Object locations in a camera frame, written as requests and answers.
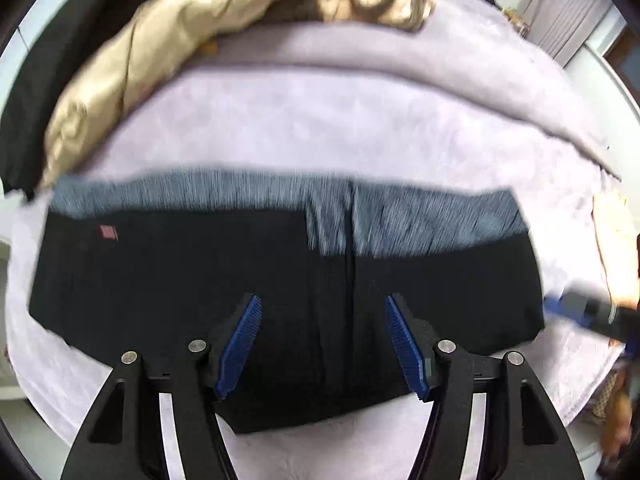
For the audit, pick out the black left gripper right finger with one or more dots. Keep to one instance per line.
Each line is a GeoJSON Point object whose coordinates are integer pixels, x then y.
{"type": "Point", "coordinates": [523, 436]}

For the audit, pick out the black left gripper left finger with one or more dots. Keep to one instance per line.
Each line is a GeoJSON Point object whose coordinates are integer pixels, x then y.
{"type": "Point", "coordinates": [121, 436]}

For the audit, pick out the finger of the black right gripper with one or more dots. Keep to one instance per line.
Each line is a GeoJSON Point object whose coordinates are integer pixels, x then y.
{"type": "Point", "coordinates": [596, 314]}

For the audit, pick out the black pants with grey waistband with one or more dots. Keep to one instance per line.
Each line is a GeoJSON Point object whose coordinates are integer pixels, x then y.
{"type": "Point", "coordinates": [151, 264]}

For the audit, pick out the lavender fleece blanket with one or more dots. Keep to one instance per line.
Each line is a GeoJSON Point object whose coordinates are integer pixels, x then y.
{"type": "Point", "coordinates": [365, 125]}

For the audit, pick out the grey curtain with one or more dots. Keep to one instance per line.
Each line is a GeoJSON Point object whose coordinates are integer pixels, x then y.
{"type": "Point", "coordinates": [561, 27]}

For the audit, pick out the beige crumpled garment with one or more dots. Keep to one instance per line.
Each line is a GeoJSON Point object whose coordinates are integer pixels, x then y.
{"type": "Point", "coordinates": [162, 35]}

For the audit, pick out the black garment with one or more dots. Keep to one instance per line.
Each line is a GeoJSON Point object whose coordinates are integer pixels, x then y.
{"type": "Point", "coordinates": [75, 33]}

